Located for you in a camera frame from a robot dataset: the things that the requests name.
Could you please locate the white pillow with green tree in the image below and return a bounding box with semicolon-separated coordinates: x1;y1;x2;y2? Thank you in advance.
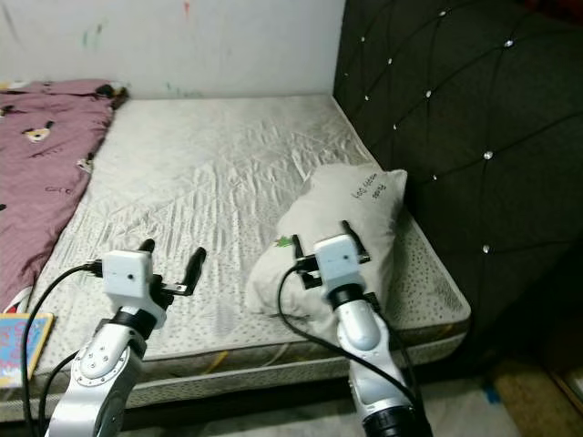
244;164;411;342

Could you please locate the black tufted headboard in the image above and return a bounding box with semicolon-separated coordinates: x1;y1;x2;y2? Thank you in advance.
332;0;583;365

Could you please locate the beige quilted mattress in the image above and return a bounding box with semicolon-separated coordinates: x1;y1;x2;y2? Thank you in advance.
14;94;473;422

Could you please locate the colourful yellow-edged children's board book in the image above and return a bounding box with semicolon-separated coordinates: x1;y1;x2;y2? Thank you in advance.
0;312;56;391

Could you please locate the pink cartoon print blanket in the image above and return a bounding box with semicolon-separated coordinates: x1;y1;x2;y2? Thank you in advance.
0;79;128;315

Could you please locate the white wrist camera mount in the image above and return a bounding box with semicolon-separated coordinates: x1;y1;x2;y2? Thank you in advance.
100;250;167;315
314;234;365;292

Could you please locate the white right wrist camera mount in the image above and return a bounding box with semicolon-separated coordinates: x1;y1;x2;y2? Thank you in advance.
314;234;365;292

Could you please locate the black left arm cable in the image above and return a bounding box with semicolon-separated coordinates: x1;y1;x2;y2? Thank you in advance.
18;262;103;437
39;351;78;437

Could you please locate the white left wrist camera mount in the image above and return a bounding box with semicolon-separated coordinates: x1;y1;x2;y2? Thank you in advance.
100;250;167;315

